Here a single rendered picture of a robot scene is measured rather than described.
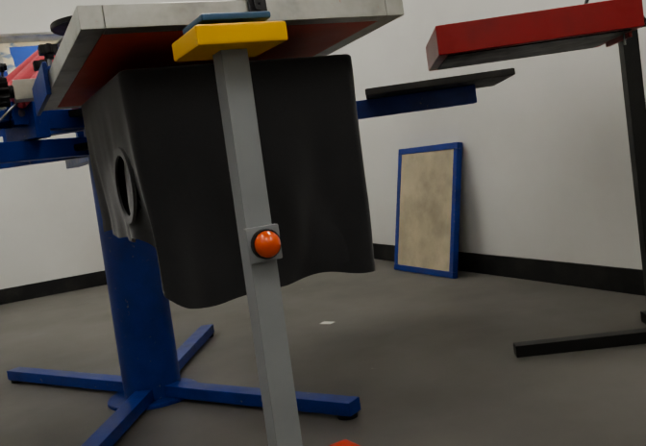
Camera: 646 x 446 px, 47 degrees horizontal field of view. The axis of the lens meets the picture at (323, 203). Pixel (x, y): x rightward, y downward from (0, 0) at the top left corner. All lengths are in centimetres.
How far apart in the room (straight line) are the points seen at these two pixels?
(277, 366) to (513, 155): 290
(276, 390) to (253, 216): 25
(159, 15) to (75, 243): 479
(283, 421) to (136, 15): 66
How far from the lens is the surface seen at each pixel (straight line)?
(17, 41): 399
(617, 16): 242
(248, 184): 104
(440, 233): 422
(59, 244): 594
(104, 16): 122
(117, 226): 163
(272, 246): 101
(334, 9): 135
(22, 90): 202
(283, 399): 110
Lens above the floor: 76
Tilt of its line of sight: 4 degrees down
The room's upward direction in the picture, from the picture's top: 8 degrees counter-clockwise
